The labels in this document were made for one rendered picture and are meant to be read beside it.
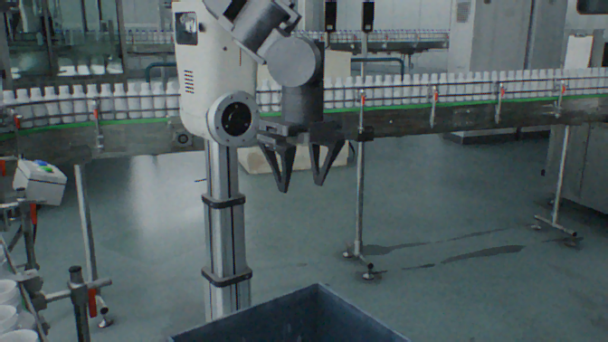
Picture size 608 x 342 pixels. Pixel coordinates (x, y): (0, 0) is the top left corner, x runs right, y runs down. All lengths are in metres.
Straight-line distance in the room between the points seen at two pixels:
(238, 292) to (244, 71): 0.68
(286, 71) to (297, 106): 0.09
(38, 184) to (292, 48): 0.83
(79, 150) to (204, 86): 1.31
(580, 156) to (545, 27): 3.13
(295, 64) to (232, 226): 1.02
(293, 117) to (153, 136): 1.98
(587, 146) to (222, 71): 3.37
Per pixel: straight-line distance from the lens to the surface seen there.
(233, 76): 1.40
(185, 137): 2.50
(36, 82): 6.24
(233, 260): 1.60
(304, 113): 0.67
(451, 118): 3.17
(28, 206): 1.20
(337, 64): 5.23
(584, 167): 4.36
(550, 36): 7.29
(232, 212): 1.54
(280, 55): 0.59
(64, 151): 2.60
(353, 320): 0.96
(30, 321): 0.65
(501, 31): 6.81
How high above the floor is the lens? 1.43
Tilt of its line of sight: 16 degrees down
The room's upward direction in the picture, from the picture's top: straight up
